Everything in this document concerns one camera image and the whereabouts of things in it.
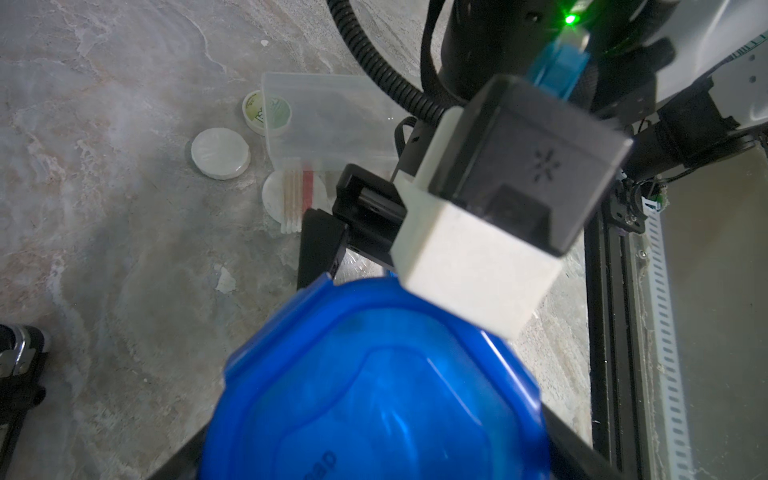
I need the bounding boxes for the black ribbed case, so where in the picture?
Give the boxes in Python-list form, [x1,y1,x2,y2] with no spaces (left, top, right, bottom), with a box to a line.
[1,324,51,479]

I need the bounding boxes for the white perforated cable duct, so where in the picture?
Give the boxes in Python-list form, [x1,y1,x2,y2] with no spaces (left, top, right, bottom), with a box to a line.
[643,200,695,479]

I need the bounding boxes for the jar blue lid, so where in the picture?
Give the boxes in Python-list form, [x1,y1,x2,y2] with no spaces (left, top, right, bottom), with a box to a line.
[261,72,407,178]
[199,276,551,479]

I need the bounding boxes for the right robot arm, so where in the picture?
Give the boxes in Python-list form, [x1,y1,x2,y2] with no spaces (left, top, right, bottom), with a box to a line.
[297,1,752,296]

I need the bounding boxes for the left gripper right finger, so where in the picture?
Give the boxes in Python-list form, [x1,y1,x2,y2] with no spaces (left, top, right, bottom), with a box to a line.
[542,404,624,480]

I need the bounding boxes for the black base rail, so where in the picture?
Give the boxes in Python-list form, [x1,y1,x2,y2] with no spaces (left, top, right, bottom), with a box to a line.
[584,180,652,479]

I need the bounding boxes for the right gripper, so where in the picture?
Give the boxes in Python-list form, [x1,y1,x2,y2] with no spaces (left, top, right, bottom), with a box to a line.
[297,116,435,290]

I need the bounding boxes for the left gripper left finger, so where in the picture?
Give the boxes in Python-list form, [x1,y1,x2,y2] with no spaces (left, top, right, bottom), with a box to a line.
[148,437,204,480]

